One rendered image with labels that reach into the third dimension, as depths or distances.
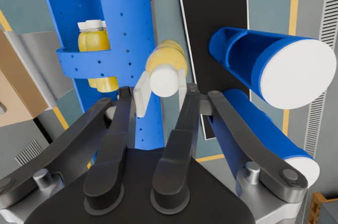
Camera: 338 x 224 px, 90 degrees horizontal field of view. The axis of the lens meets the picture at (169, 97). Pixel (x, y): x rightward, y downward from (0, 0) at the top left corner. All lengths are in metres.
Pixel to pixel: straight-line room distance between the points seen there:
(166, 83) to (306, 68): 0.66
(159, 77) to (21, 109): 0.66
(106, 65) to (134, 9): 0.15
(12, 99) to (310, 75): 1.09
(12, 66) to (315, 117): 2.64
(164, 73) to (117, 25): 0.25
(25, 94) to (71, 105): 1.33
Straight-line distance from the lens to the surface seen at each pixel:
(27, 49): 0.90
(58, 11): 0.65
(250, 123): 1.27
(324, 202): 3.58
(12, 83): 0.80
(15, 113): 0.84
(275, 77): 0.76
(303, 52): 0.79
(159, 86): 0.22
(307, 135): 2.71
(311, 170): 1.18
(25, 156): 2.21
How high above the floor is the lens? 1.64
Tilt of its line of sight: 65 degrees down
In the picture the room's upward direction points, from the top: 177 degrees clockwise
